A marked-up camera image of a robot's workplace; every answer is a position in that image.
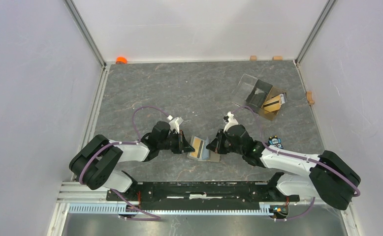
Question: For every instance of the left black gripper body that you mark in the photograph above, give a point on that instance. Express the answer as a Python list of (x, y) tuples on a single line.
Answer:
[(174, 138)]

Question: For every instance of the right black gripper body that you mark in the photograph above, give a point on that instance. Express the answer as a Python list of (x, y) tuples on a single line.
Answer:
[(225, 145)]

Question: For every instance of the gold credit card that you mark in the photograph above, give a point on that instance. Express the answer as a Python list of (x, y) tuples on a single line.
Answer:
[(201, 153)]

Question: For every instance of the olive card holder wallet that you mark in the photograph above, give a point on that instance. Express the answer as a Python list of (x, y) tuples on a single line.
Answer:
[(213, 157)]

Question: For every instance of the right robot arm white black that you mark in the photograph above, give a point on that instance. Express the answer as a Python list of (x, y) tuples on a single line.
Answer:
[(325, 176)]

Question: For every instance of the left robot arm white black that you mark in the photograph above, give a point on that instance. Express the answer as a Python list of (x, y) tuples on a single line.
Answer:
[(94, 165)]

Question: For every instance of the silver credit card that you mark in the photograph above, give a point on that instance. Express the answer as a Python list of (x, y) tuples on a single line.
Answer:
[(274, 104)]

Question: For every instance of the black blue owl sticker toy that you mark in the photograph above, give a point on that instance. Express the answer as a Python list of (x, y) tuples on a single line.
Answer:
[(275, 141)]

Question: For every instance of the clear three-compartment plastic box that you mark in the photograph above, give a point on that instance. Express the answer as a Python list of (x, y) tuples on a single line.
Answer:
[(253, 92)]

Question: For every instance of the orange round cap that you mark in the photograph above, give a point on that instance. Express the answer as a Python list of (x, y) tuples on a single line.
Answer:
[(121, 60)]

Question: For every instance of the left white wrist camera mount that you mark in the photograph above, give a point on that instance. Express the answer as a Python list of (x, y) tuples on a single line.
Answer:
[(175, 123)]

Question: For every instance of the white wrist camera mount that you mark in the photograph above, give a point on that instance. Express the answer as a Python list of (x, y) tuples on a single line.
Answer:
[(230, 121), (175, 123)]

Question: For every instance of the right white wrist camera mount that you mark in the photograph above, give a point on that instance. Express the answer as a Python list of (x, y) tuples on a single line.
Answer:
[(230, 121)]

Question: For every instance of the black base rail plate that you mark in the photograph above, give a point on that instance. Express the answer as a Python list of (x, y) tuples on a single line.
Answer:
[(205, 195)]

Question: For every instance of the white slotted cable duct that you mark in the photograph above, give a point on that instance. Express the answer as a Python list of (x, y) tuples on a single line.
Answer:
[(123, 209)]

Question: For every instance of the wooden block right wall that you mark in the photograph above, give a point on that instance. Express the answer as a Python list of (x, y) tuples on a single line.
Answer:
[(309, 97)]

